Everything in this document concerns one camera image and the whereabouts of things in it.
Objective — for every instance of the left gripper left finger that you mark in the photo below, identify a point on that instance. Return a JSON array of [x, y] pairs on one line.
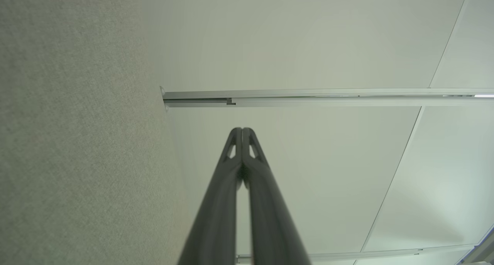
[[216, 226]]

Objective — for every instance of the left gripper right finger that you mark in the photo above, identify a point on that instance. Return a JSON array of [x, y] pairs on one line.
[[270, 226]]

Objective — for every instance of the grey fabric sofa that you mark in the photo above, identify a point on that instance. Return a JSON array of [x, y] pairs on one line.
[[58, 141]]

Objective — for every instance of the slim aluminium wall rail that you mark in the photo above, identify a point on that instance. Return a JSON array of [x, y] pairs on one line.
[[347, 255]]

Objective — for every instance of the grey aluminium partition post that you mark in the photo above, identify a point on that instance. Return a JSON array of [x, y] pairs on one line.
[[347, 97]]

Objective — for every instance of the wide grey corner post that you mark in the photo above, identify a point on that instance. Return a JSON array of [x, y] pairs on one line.
[[482, 251]]

